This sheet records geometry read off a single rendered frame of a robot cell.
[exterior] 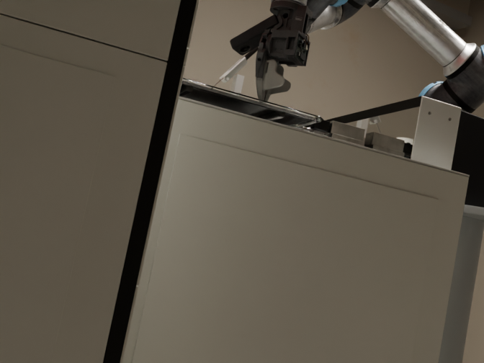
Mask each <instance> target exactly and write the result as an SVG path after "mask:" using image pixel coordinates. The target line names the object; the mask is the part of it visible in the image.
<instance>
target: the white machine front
mask: <svg viewBox="0 0 484 363"><path fill-rule="evenodd" d="M199 1H200V0H181V3H180V6H179V13H178V16H177V20H176V26H175V30H174V36H173V40H172V44H171V49H170V53H169V59H168V61H170V62H172V63H177V64H180V65H183V66H185V65H186V62H187V56H188V52H189V49H188V48H189V46H190V42H191V39H192V33H193V29H194V22H195V19H196V15H197V8H198V5H199ZM168 61H167V62H168Z"/></svg>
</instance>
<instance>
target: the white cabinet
mask: <svg viewBox="0 0 484 363"><path fill-rule="evenodd" d="M468 180H469V177H467V176H462V175H459V174H454V173H452V172H448V171H444V170H441V169H436V168H433V167H430V166H425V165H422V164H419V163H414V162H411V161H407V160H403V159H400V158H396V157H392V156H388V155H385V154H382V153H377V152H374V151H369V150H366V149H363V148H358V147H356V146H352V145H348V144H345V143H340V142H337V141H334V140H329V139H326V138H322V137H318V136H315V135H311V134H307V133H303V132H300V131H296V130H292V129H289V128H286V127H281V126H278V125H273V124H270V123H268V122H262V121H260V120H255V119H252V118H249V117H244V116H241V115H236V114H233V113H230V112H226V111H222V110H219V109H215V108H212V107H207V106H204V105H201V104H196V103H193V102H188V101H185V100H183V99H179V100H178V104H177V107H176V114H175V117H174V124H173V127H172V131H171V137H170V141H169V147H168V151H167V154H166V161H165V165H164V168H163V175H162V178H161V185H160V189H159V192H158V199H157V202H156V208H155V212H154V216H153V222H152V226H151V232H150V236H149V239H148V246H147V250H146V253H145V260H144V263H143V270H142V274H141V277H140V284H139V285H136V286H138V293H137V297H136V301H135V307H134V311H133V317H132V321H131V324H130V331H129V334H128V338H127V345H126V348H125V355H124V359H123V362H122V363H438V362H439V354H440V349H441V345H442V336H443V332H444V324H445V319H446V314H447V306H448V302H449V294H450V289H451V284H452V276H453V271H454V263H455V259H456V254H457V246H458V241H459V236H460V228H461V224H462V216H463V211H464V206H465V198H466V193H467V185H468Z"/></svg>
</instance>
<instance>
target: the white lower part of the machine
mask: <svg viewBox="0 0 484 363"><path fill-rule="evenodd" d="M184 69H185V67H184V66H183V65H180V64H177V63H172V62H170V61H168V62H165V61H162V60H158V59H155V58H150V57H148V56H144V55H140V54H137V53H133V52H130V51H127V50H123V49H119V48H115V47H112V46H110V45H105V44H102V43H100V42H95V41H92V40H87V39H85V38H82V37H77V36H75V35H70V34H67V33H64V32H60V31H57V30H52V29H50V28H47V27H42V26H40V25H36V24H32V23H29V22H25V21H22V20H19V19H15V18H11V17H7V16H4V15H1V14H0V363H122V362H123V359H124V355H125V348H126V345H127V338H128V334H129V331H130V324H131V321H132V317H133V311H134V307H135V301H136V297H137V293H138V286H136V285H139V284H140V277H141V274H142V270H143V263H144V260H145V253H146V250H147V246H148V239H149V236H150V232H151V226H152V222H153V216H154V212H155V208H156V202H157V199H158V192H159V189H160V185H161V178H162V175H163V168H164V165H165V161H166V154H167V151H168V147H169V141H170V137H171V131H172V127H173V124H174V117H175V114H176V107H177V104H178V100H179V93H180V90H181V86H182V80H183V76H184Z"/></svg>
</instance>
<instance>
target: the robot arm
mask: <svg viewBox="0 0 484 363"><path fill-rule="evenodd" d="M365 4H367V5H368V6H369V7H370V8H380V9H381V10H382V11H383V12H384V13H386V15H388V16H389V18H391V20H393V21H394V22H395V23H396V24H397V25H398V26H399V27H400V28H401V29H403V30H404V31H405V32H406V33H407V34H408V35H409V36H410V37H411V38H413V39H414V40H415V41H416V42H417V43H418V44H419V45H420V46H421V47H422V48H423V49H424V50H425V51H426V52H427V53H428V54H429V55H431V56H432V57H433V58H434V59H435V60H436V61H437V62H438V63H439V64H441V65H442V66H443V74H444V76H445V77H446V78H447V80H445V81H437V82H436V83H435V84H434V83H432V84H429V85H428V86H427V87H425V88H424V89H423V90H422V91H421V93H420V94H419V95H418V97H421V96H424V97H428V98H431V99H435V100H438V101H440V102H444V103H447V104H451V105H454V106H457V107H461V108H462V109H461V110H462V111H465V112H468V113H470V114H472V113H473V112H474V111H475V110H476V109H477V108H478V107H479V106H480V105H481V104H482V103H484V45H481V46H480V48H479V47H478V46H477V45H476V44H475V43H466V42H465V41H464V40H462V39H461V38H460V37H459V36H458V35H457V34H456V33H455V32H454V31H453V30H451V29H450V28H449V27H448V26H447V25H446V24H445V23H444V22H443V21H442V20H441V19H440V18H438V17H437V16H436V15H435V13H433V12H432V10H430V9H429V8H428V7H427V6H426V5H425V4H424V3H423V2H422V1H421V0H271V6H270V12H271V13H272V14H273V15H272V16H270V17H269V18H267V19H265V20H264V21H262V22H260V23H258V24H257V25H255V26H253V27H252V28H250V29H248V30H246V31H245V32H243V33H241V34H239V35H238V36H236V37H234V38H233V39H231V40H230V44H231V47H232V49H234V51H236V52H237V53H239V54H240V55H245V54H247V53H248V52H250V51H252V50H253V49H255V48H257V47H259V49H258V51H257V54H256V90H257V96H258V98H259V99H261V100H264V101H268V100H269V97H270V96H271V95H272V94H278V93H282V92H286V91H289V90H290V87H291V83H290V82H289V81H288V80H286V79H285V78H284V76H283V75H284V68H283V67H282V66H281V64H286V65H287V66H289V67H297V66H306V63H307V59H308V52H309V48H310V41H309V35H308V34H310V33H311V32H315V31H316V30H319V29H321V30H328V29H331V28H332V27H335V26H336V25H338V24H341V23H342V22H344V21H346V20H347V19H348V18H350V17H352V16H353V15H354V14H356V13H357V12H358V11H359V10H360V9H361V8H362V7H363V6H364V5H365ZM306 35H307V36H306ZM304 40H305V41H304Z"/></svg>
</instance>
